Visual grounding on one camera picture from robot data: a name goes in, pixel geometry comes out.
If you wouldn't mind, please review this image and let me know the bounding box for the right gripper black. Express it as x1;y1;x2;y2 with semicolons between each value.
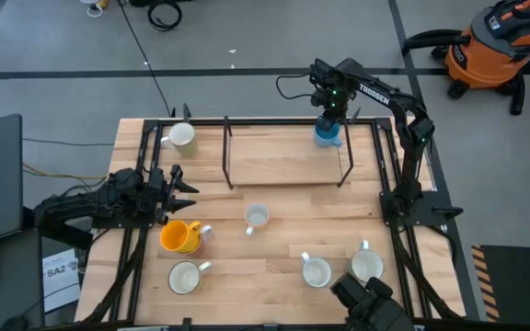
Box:
309;58;354;135

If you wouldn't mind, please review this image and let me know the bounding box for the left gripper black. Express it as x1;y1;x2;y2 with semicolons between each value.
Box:
142;164;201;226

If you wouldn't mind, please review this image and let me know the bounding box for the plain blue mug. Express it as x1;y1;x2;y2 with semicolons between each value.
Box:
313;120;344;149

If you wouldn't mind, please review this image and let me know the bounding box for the bright yellow mug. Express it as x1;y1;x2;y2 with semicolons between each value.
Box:
159;219;203;256

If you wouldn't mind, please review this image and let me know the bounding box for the pale cream mug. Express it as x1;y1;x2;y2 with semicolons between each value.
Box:
160;121;200;157

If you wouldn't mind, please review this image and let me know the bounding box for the yellow dotted mug orange rim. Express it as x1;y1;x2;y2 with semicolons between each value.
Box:
243;202;271;237

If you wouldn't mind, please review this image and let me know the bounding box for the mustard mug white handle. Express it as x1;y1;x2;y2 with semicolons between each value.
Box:
167;260;213;296

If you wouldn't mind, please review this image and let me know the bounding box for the pale grey mug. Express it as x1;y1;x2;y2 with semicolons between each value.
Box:
348;239;385;283

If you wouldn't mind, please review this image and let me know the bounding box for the blue patterned white mug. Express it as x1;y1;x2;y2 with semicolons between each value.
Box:
299;251;333;290

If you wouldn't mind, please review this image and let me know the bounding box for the white paper sign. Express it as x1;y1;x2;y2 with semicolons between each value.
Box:
41;247;82;314

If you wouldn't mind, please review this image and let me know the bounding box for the orange shop vacuum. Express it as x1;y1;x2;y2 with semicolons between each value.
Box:
430;0;530;100

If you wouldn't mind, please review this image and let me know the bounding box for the black vacuum wand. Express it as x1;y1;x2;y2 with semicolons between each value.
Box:
509;68;526;116

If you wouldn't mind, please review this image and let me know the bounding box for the hazard striped black mat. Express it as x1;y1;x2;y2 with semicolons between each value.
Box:
470;243;530;323

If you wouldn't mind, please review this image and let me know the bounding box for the wooden shelf black metal frame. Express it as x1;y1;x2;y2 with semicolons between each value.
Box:
222;114;356;190

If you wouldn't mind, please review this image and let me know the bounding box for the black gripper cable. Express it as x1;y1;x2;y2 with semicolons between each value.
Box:
275;72;316;101

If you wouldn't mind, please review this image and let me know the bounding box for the black aluminium rig frame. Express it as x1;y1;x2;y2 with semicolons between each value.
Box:
75;117;467;331

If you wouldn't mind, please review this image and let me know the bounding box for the yellow floor cable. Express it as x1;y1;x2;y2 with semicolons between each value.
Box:
21;163;109;181

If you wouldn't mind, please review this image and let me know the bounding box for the thin black floor cable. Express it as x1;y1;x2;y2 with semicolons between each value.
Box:
21;136;117;148

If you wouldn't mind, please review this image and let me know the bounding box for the long black floor cable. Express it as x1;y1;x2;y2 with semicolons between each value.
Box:
117;0;174;117

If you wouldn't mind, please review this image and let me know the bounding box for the black vacuum hose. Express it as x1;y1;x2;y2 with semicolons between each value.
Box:
401;28;472;57

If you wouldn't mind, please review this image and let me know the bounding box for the coiled black cable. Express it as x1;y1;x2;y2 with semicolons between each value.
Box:
146;0;184;32

